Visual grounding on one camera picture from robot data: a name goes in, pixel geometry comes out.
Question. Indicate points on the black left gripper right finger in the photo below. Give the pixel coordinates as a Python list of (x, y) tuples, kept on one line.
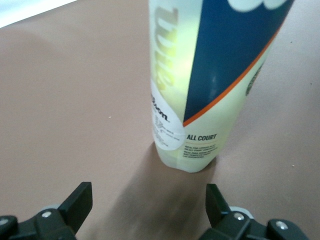
[(225, 222)]

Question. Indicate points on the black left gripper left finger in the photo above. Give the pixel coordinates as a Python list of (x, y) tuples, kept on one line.
[(72, 212)]

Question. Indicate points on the clear Wilson tennis ball can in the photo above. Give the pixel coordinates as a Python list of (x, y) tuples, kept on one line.
[(225, 50)]

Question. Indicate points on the brown table mat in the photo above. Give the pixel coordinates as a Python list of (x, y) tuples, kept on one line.
[(62, 112)]

